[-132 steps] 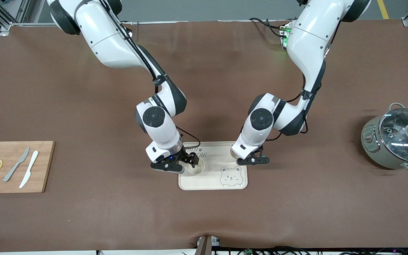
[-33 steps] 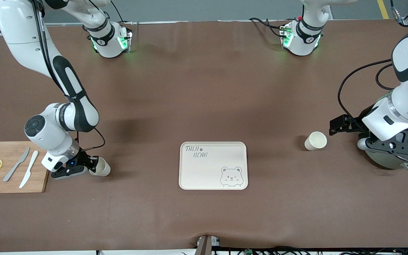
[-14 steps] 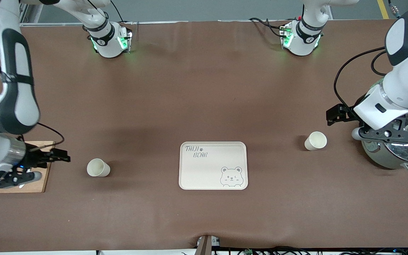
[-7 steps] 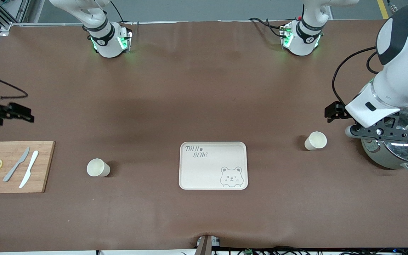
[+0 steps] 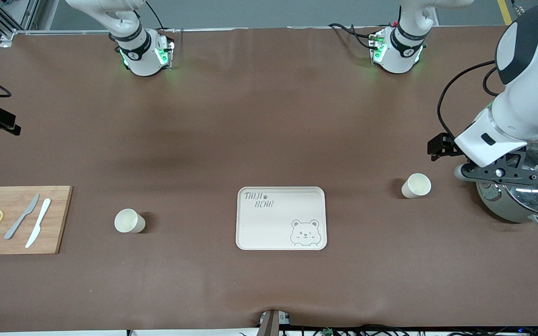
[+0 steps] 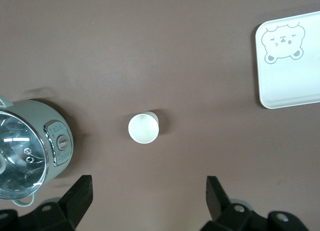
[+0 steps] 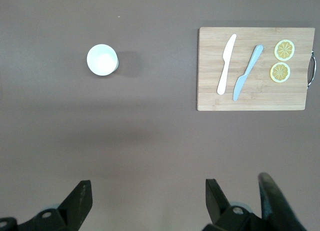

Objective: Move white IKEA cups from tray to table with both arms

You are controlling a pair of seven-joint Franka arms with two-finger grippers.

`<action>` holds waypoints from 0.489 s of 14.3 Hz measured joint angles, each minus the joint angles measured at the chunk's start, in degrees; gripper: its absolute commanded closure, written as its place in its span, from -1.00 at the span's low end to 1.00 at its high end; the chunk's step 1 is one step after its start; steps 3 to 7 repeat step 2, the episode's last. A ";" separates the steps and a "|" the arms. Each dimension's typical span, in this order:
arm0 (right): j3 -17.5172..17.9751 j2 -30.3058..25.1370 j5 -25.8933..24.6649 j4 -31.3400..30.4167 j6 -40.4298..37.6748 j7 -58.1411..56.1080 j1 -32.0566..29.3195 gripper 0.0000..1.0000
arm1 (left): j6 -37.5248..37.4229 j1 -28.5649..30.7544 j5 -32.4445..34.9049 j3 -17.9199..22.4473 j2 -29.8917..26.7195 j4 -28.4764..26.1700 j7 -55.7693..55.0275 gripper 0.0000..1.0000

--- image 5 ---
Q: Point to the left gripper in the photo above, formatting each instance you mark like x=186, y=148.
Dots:
x=442, y=145

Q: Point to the white plastic cup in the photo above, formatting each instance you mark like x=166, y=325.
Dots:
x=129, y=221
x=416, y=185

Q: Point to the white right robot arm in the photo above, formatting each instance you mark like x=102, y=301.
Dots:
x=140, y=53

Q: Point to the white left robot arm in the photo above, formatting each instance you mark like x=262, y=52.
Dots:
x=530, y=84

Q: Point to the grey plastic knife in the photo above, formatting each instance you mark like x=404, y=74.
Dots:
x=22, y=217

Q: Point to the white plastic knife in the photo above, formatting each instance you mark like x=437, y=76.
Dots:
x=38, y=223

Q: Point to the bamboo cutting board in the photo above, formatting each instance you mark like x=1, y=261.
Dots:
x=21, y=242

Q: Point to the white bear print tray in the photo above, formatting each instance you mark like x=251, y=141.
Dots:
x=280, y=224

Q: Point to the aluminium frame profile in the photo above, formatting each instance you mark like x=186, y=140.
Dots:
x=7, y=35

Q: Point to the metal clamp bracket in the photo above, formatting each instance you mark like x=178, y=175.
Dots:
x=271, y=322

